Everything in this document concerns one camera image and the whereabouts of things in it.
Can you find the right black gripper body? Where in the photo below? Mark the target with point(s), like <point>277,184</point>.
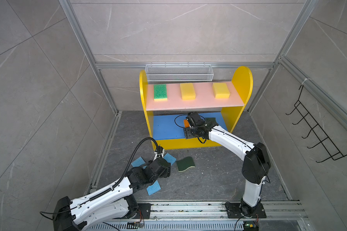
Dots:
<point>191,133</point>

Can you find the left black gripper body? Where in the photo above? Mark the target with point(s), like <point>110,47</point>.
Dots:
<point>167,173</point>

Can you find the yellow sponge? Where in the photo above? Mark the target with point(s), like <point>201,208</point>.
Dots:
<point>221,90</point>
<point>187,91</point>

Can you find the dark green scourer sponge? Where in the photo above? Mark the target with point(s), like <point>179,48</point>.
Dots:
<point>185,163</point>
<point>211,121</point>

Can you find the bright green sponge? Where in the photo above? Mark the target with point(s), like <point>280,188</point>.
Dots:
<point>160,92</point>

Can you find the orange sponge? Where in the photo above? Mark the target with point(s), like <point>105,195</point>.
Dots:
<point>186,123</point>

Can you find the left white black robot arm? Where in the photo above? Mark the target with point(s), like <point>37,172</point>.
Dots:
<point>113,201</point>

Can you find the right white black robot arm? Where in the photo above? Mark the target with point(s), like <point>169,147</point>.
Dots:
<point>256,161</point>

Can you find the pink upper shelf board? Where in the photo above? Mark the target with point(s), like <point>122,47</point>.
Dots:
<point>205,98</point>

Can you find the blue sponge far left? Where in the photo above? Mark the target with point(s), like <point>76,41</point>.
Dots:
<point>140,162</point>

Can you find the blue sponge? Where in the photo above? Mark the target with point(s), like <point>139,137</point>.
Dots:
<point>152,189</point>
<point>169,158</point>
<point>140,162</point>

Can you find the blue sponge lower left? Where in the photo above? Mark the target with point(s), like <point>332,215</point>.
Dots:
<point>152,189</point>

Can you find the blue sponge middle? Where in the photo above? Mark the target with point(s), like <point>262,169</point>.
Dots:
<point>169,158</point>

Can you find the yellow shelf unit frame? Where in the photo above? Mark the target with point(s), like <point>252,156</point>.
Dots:
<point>243,83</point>

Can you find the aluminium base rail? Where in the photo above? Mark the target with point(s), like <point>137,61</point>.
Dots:
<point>211,216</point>

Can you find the white wire mesh basket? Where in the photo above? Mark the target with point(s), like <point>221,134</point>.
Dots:
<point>161,73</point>

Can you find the black wall hook rack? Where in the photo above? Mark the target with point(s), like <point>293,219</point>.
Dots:
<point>317,130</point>

